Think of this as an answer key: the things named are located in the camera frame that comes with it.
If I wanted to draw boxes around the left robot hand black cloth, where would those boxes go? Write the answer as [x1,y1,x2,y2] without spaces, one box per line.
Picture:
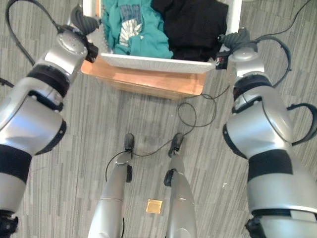
[70,5,102,36]

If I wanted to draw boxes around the right robot hand black cloth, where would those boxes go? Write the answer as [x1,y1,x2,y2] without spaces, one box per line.
[217,27,251,48]

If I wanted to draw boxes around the white plastic laundry basket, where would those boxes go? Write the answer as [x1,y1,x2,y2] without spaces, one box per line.
[82,0,242,74]

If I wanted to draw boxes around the black garment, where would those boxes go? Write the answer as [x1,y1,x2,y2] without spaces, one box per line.
[151,0,229,62]

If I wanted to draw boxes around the teal printed shirt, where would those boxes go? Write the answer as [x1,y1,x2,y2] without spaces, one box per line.
[102,0,174,59]

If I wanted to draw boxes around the low wooden table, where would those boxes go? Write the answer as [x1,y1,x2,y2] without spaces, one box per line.
[80,59,207,101]

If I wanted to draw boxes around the silver right robot leg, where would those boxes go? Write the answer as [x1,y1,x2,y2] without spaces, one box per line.
[163,132,198,238]

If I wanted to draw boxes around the silver robot leg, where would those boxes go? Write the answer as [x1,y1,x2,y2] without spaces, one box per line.
[87,133,135,238]
[163,132,198,238]

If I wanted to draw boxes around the silver left robot leg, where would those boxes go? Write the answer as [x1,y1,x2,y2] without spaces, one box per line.
[87,133,135,238]

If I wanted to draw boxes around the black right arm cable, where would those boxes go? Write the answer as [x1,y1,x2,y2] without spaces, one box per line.
[252,0,317,88]

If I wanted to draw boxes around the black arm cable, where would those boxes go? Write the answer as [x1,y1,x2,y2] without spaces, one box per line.
[5,0,64,66]
[252,0,317,88]

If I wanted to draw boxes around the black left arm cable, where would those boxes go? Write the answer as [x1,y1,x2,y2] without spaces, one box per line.
[5,0,64,66]

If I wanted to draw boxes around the thin black floor cable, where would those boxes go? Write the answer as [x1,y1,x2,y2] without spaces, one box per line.
[105,85,231,184]

